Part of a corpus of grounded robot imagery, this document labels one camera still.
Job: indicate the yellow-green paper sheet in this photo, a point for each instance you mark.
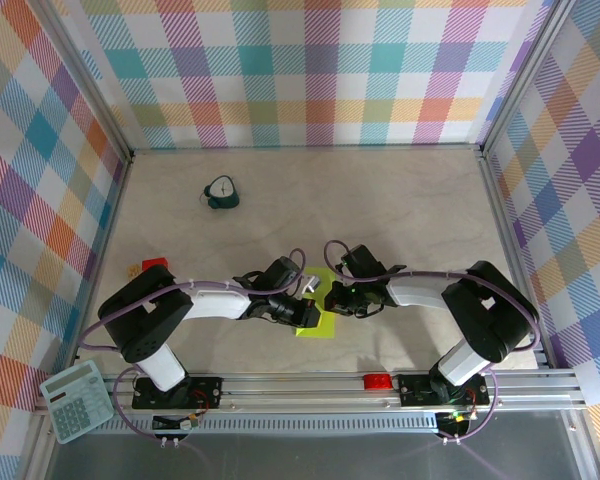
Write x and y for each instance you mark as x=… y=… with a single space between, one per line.
x=325 y=330

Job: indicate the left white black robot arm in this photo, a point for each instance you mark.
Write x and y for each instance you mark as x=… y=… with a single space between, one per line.
x=145 y=320

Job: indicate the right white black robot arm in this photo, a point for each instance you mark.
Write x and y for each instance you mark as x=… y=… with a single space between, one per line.
x=490 y=315

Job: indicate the red plastic stopper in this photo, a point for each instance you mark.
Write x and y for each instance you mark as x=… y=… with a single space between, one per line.
x=377 y=381

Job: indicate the teal alarm clock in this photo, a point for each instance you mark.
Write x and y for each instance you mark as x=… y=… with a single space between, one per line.
x=222 y=197

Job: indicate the red toy brick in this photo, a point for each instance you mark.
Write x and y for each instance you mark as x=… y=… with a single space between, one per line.
x=155 y=262

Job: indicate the small wooden block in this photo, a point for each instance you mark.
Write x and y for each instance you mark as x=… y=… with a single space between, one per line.
x=133 y=271

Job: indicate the light blue calculator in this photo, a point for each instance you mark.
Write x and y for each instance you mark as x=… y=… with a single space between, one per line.
x=75 y=410

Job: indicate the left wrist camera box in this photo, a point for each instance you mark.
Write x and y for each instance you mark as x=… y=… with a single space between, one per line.
x=282 y=272

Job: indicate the wide aluminium mounting rail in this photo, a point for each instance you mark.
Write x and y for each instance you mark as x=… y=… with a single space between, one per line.
x=305 y=395

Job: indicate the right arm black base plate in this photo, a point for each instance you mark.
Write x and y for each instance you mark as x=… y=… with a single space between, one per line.
x=412 y=390

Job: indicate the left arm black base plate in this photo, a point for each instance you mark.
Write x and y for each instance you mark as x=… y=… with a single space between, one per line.
x=207 y=390

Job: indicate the thin aluminium rear rail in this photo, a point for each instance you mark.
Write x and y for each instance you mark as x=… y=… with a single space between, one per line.
x=305 y=148

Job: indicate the aluminium side rail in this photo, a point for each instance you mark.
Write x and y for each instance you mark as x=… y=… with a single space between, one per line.
x=111 y=220
x=511 y=250

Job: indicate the aluminium upright post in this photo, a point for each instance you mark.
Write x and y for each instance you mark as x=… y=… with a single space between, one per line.
x=525 y=75
x=89 y=75

